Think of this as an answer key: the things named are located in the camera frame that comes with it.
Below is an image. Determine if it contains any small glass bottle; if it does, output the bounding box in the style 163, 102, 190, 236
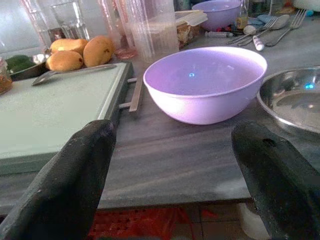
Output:
235, 0, 250, 30

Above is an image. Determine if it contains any yellow mango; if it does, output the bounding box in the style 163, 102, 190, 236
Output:
82, 35, 115, 68
45, 50, 84, 72
49, 38, 89, 55

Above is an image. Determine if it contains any large lilac plastic bowl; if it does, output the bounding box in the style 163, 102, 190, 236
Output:
142, 46, 268, 126

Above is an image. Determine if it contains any steel knife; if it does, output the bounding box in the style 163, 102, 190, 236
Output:
31, 63, 118, 87

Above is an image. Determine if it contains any dark metal dish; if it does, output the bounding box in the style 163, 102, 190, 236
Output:
7, 52, 51, 82

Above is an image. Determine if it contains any white tube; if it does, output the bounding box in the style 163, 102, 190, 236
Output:
251, 35, 265, 52

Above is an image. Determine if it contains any steel fork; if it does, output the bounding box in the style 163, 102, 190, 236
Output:
264, 8, 307, 47
226, 16, 279, 46

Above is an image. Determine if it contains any small lilac plastic bowl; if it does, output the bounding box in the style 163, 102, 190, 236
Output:
191, 0, 242, 32

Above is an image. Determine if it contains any pale green cutting board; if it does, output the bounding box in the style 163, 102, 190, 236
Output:
0, 61, 132, 160

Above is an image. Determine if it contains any stainless steel plate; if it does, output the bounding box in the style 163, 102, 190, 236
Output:
256, 66, 320, 135

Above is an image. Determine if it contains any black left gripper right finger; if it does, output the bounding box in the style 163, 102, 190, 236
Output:
230, 120, 320, 240

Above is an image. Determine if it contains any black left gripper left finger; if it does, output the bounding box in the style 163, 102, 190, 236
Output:
0, 119, 117, 240

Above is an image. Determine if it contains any grey tray with metal handle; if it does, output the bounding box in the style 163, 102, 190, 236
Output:
0, 61, 144, 176

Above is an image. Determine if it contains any green vegetable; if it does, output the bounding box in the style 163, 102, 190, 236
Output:
5, 54, 37, 74

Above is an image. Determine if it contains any clear lidded food container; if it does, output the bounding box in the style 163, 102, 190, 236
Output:
174, 9, 209, 48

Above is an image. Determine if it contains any glass jar with pickle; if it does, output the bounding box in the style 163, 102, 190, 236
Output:
0, 57, 13, 95

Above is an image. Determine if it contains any red plastic bag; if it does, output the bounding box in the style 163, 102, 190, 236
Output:
86, 207, 196, 240

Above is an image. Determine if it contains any clear drinking glass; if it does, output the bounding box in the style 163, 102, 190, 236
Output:
49, 0, 91, 42

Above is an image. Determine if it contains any clear plastic tumbler stack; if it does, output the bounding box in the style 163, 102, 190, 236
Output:
126, 0, 180, 63

